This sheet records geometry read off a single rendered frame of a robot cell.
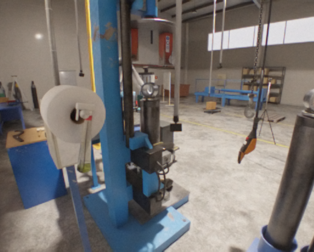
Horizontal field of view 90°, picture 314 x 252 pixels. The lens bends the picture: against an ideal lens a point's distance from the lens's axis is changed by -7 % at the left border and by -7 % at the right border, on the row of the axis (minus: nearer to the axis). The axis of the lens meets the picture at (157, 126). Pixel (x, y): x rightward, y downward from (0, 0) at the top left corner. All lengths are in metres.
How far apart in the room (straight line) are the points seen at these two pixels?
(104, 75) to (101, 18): 0.43
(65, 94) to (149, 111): 1.06
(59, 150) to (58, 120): 0.34
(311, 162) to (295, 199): 0.32
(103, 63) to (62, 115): 0.76
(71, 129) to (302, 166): 1.47
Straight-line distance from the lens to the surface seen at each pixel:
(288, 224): 1.79
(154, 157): 1.51
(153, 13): 1.82
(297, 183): 1.58
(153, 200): 1.75
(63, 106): 0.82
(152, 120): 1.75
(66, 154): 1.15
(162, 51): 1.86
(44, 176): 2.82
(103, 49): 1.49
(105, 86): 1.47
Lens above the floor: 1.71
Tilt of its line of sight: 16 degrees down
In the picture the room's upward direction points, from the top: straight up
